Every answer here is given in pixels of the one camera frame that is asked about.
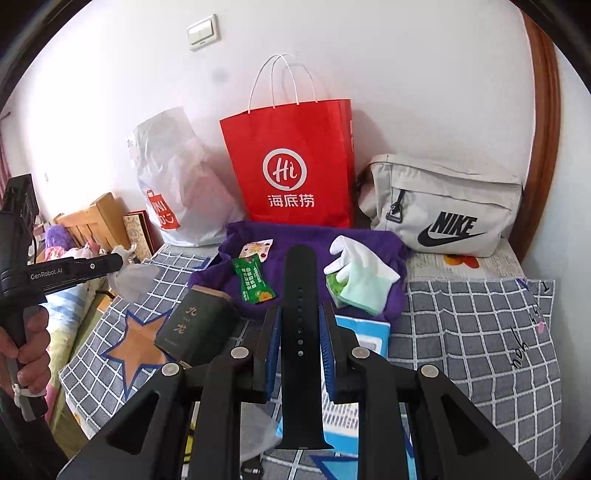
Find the blue tissue pack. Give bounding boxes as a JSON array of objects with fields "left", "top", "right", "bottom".
[{"left": 274, "top": 314, "right": 391, "bottom": 462}]

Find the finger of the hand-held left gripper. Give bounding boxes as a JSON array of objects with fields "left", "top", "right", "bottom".
[{"left": 69, "top": 255, "right": 124, "bottom": 283}]

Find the white light switch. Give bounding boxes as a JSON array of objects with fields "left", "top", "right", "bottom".
[{"left": 186, "top": 14, "right": 220, "bottom": 51}]

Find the white cloth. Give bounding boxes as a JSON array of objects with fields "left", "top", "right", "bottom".
[{"left": 240, "top": 401, "right": 282, "bottom": 467}]

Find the black watch strap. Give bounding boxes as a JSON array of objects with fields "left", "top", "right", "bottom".
[{"left": 277, "top": 244, "right": 335, "bottom": 450}]

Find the clear plastic bag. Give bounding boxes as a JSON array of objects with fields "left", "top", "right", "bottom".
[{"left": 108, "top": 244, "right": 160, "bottom": 303}]

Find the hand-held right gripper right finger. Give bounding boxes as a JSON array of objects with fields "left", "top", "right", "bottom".
[{"left": 320, "top": 302, "right": 541, "bottom": 480}]

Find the purple towel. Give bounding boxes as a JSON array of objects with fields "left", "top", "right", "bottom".
[{"left": 188, "top": 220, "right": 409, "bottom": 324}]

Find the green snack packet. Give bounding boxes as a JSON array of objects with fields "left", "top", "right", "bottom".
[{"left": 231, "top": 257, "right": 278, "bottom": 305}]

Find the person's left hand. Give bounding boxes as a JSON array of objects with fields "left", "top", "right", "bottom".
[{"left": 0, "top": 305, "right": 51, "bottom": 398}]

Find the white plastic shopping bag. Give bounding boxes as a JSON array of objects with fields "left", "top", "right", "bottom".
[{"left": 127, "top": 107, "right": 247, "bottom": 247}]

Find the red paper bag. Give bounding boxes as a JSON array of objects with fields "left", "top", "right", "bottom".
[{"left": 219, "top": 53, "right": 355, "bottom": 229}]

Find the grey waist bag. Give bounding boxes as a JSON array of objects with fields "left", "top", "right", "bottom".
[{"left": 356, "top": 154, "right": 523, "bottom": 258}]

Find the fruit print packet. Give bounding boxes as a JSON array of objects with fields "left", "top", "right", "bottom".
[{"left": 238, "top": 237, "right": 274, "bottom": 264}]

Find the white and mint glove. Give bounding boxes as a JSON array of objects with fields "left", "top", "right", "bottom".
[{"left": 323, "top": 235, "right": 402, "bottom": 315}]

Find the grey checked cloth with stars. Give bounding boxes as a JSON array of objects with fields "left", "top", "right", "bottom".
[{"left": 58, "top": 242, "right": 561, "bottom": 480}]

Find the purple plush toy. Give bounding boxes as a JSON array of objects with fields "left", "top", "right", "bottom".
[{"left": 45, "top": 224, "right": 70, "bottom": 252}]

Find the dark green tea tin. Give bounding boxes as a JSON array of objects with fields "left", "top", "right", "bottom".
[{"left": 154, "top": 285, "right": 238, "bottom": 365}]

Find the brown wooden door frame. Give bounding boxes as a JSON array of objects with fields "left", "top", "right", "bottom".
[{"left": 512, "top": 18, "right": 561, "bottom": 259}]

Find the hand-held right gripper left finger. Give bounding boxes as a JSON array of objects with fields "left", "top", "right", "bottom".
[{"left": 58, "top": 302, "right": 282, "bottom": 480}]

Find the wooden headboard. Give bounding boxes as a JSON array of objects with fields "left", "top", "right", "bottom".
[{"left": 53, "top": 193, "right": 123, "bottom": 252}]

